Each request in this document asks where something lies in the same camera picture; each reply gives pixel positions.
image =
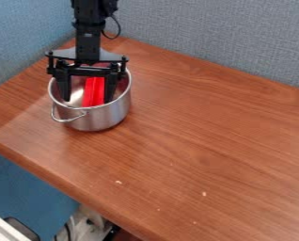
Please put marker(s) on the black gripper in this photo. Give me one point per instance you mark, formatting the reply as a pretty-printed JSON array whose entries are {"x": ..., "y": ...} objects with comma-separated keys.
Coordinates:
[{"x": 73, "y": 62}]

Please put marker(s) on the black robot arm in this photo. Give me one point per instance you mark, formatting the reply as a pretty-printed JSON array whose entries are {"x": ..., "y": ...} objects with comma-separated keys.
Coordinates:
[{"x": 92, "y": 15}]

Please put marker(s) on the stainless steel pot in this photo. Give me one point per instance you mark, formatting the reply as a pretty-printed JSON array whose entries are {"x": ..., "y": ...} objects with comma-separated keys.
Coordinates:
[{"x": 94, "y": 118}]

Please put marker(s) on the red plastic block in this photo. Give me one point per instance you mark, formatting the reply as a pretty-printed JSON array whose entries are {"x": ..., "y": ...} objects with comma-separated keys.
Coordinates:
[{"x": 94, "y": 92}]

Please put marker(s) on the white device under table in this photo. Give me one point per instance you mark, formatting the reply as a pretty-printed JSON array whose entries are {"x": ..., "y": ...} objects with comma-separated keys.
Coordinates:
[{"x": 15, "y": 231}]

